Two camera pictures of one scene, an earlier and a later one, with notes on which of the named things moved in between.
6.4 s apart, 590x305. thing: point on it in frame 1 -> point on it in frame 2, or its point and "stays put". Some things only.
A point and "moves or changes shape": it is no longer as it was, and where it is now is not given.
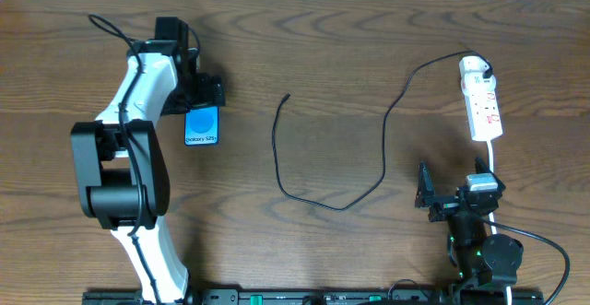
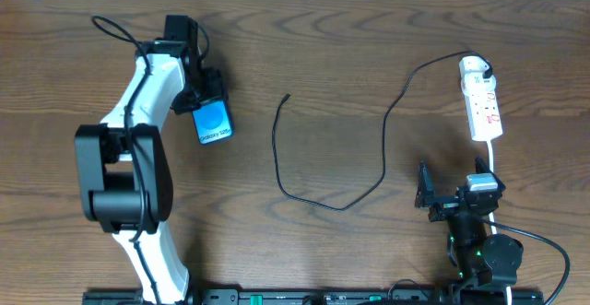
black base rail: [323, 297] stays put
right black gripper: [448, 204] stays put
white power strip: [480, 99] stays put
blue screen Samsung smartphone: [202, 125] moves or changes shape
